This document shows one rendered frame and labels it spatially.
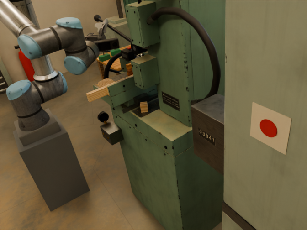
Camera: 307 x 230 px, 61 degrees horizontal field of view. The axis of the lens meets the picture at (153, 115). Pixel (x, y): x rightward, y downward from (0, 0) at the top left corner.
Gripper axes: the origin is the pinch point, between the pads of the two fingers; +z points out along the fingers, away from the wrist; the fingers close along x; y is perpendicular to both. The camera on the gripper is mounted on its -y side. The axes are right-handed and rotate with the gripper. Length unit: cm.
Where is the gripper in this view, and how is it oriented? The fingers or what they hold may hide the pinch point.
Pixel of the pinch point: (111, 33)
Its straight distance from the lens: 141.5
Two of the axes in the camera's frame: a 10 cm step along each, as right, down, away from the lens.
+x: 0.7, 7.9, 6.1
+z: 2.4, -6.1, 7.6
